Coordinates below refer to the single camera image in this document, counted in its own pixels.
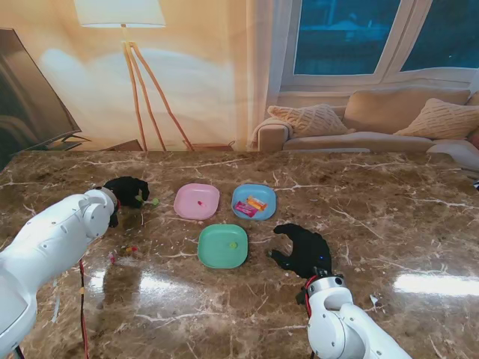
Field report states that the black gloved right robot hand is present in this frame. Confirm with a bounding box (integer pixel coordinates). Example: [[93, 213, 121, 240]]
[[271, 223, 334, 280]]

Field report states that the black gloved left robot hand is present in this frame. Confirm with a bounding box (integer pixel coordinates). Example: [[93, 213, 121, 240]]
[[103, 176, 150, 209]]

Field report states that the pink candy bar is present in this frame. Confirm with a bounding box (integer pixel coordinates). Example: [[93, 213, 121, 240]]
[[234, 200, 258, 218]]

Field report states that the wooden low cabinet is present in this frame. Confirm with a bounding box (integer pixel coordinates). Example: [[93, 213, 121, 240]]
[[48, 138, 144, 152]]

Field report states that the pink square plastic dish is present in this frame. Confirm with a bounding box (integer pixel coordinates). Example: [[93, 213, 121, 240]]
[[173, 182, 221, 221]]

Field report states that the blue square plastic dish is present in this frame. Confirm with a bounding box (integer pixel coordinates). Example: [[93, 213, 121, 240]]
[[231, 183, 278, 221]]

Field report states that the green square plastic dish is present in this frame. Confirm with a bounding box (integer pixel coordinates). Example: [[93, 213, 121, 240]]
[[197, 224, 249, 269]]

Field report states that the cream knitted cushion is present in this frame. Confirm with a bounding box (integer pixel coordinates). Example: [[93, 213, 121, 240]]
[[267, 104, 350, 138], [393, 98, 479, 140]]

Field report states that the flat screen television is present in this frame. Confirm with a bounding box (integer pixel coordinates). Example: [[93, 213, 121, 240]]
[[0, 28, 93, 158]]

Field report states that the beige sofa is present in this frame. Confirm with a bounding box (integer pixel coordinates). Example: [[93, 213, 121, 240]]
[[250, 85, 479, 177]]

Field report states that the wooden tripod floor lamp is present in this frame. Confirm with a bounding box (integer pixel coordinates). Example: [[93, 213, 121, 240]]
[[73, 0, 195, 153]]

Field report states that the white framed window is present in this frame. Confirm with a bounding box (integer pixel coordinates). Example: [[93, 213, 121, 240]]
[[280, 0, 479, 89]]

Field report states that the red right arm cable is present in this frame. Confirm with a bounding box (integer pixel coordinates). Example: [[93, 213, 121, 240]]
[[304, 278, 316, 319]]

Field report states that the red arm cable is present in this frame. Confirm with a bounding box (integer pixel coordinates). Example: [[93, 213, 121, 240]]
[[78, 259, 91, 359], [304, 278, 316, 319]]

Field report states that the red left arm cable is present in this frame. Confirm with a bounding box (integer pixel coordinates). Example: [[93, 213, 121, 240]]
[[78, 259, 91, 359]]

